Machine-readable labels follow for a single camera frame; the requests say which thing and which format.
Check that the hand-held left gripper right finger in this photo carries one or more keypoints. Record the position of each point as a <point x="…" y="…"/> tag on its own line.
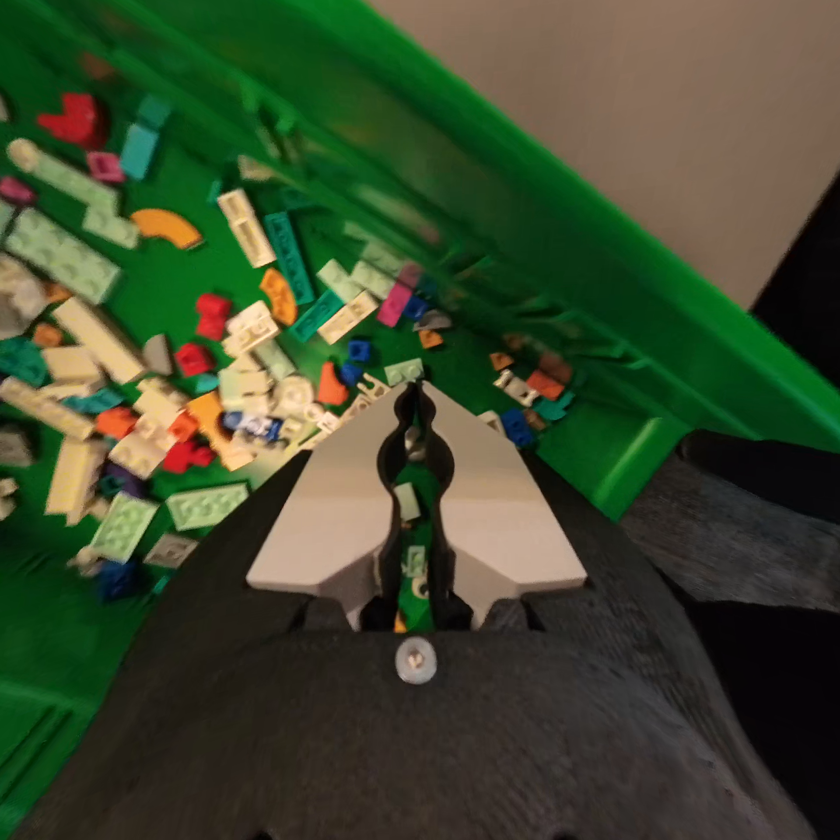
<point x="512" y="525"/>

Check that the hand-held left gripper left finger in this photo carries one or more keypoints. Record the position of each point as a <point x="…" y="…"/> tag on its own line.
<point x="328" y="518"/>

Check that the green plastic bin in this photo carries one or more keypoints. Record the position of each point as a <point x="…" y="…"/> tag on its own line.
<point x="590" y="262"/>

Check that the pile of lego bricks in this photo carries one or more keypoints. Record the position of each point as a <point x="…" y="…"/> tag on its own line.
<point x="79" y="256"/>

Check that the dark grey cloth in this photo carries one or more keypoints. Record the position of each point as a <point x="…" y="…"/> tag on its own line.
<point x="735" y="538"/>

